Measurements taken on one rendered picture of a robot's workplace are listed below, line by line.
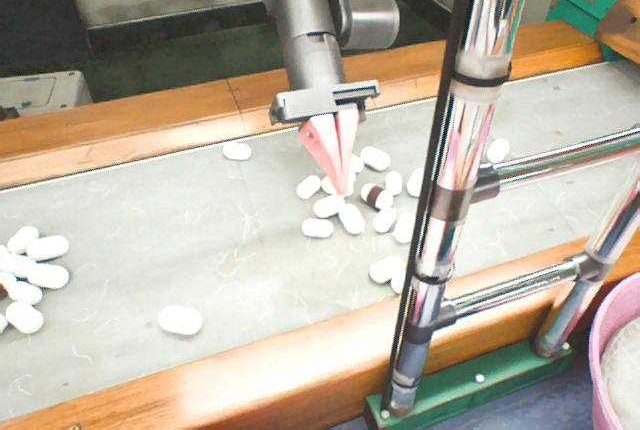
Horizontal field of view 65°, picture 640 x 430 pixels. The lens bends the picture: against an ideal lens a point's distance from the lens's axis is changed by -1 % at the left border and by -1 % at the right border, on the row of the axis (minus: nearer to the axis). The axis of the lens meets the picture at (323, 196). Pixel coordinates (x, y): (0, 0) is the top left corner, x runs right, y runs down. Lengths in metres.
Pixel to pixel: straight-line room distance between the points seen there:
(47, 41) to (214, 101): 1.95
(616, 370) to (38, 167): 0.64
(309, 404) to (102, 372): 0.17
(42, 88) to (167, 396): 1.12
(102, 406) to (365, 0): 0.44
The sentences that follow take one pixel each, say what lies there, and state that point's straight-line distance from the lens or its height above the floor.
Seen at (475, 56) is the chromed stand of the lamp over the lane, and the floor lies 1.04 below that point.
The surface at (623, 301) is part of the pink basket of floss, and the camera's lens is 0.54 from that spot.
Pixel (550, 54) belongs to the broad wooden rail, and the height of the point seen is 0.76.
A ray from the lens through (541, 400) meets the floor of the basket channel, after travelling 0.54.
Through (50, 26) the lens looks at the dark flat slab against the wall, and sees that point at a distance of 2.58.
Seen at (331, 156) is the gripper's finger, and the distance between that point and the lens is 0.47.
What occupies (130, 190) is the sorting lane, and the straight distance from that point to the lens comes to 0.62.
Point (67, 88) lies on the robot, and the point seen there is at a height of 0.47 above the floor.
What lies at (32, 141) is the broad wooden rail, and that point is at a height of 0.76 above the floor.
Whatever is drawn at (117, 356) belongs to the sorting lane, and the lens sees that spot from 0.48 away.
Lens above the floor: 1.13
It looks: 44 degrees down
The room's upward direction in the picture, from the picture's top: straight up
